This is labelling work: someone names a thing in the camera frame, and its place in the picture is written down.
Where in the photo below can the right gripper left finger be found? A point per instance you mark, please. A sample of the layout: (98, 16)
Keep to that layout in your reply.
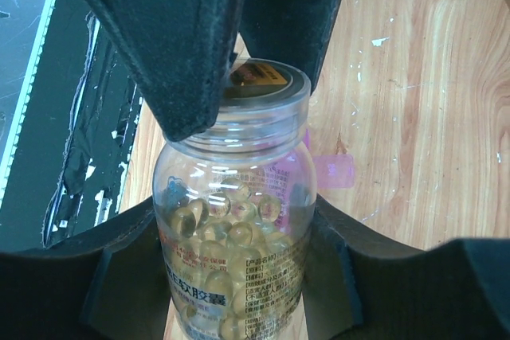
(108, 282)

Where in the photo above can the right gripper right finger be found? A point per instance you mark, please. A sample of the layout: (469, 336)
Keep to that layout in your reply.
(360, 284)

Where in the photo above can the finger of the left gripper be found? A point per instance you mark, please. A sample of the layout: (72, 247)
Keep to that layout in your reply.
(294, 32)
(179, 53)

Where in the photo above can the clear bottle lid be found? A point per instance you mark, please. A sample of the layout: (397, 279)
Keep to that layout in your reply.
(264, 106)

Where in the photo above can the pink weekly pill organizer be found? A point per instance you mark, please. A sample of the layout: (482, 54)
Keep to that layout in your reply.
(326, 171)

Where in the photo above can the clear capsule bottle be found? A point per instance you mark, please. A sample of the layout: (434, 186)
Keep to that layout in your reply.
(234, 209)

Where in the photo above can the grey slotted cable duct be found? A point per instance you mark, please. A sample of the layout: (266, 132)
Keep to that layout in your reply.
(24, 26)

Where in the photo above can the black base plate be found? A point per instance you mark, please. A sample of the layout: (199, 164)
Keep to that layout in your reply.
(72, 151)

